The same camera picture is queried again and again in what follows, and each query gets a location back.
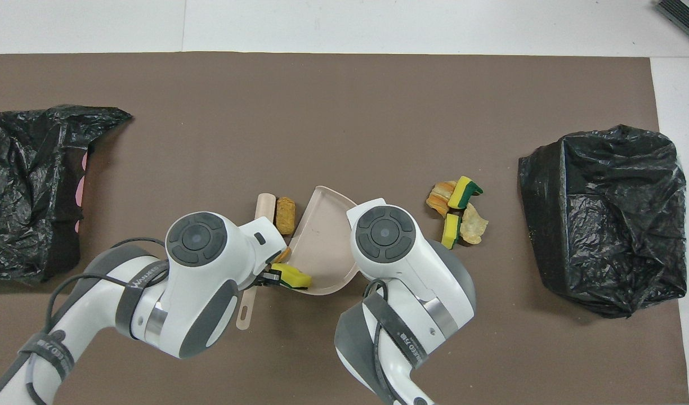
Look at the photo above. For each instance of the beige plastic dustpan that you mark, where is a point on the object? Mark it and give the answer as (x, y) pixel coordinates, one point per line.
(322, 253)

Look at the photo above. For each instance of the pale beige sponge chunk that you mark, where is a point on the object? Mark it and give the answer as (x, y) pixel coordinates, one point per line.
(474, 225)

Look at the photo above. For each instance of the dark ribbed panel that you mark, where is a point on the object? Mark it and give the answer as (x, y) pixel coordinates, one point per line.
(685, 17)

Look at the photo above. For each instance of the beige hand brush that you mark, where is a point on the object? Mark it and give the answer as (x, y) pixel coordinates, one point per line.
(264, 207)

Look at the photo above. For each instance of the yellow green sponge piece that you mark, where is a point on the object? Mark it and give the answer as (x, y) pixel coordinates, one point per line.
(464, 191)

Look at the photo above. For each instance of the yellow green sponge strip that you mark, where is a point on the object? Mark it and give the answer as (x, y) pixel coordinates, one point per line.
(450, 232)

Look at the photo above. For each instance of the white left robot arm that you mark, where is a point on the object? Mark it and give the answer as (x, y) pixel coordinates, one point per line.
(197, 239)

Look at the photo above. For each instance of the pink bin under bag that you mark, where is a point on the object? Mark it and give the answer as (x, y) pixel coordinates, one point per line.
(80, 191)

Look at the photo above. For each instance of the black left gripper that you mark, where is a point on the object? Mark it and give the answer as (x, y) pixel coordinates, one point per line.
(267, 277)

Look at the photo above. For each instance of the orange brown sponge chunk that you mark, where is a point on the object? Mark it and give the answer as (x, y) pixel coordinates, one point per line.
(285, 215)

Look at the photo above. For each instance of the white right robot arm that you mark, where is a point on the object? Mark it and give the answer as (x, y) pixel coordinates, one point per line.
(385, 233)

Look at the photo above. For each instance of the orange layered sponge chunk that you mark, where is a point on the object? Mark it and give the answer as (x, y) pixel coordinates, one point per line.
(441, 198)

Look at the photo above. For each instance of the jagged yellow green sponge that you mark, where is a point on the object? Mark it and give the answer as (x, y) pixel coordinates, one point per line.
(294, 277)

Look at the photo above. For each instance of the torn black bag lined bin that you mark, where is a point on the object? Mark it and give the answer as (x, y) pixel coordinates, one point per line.
(29, 185)

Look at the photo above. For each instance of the brown table mat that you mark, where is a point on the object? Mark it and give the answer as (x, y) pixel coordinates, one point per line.
(322, 90)

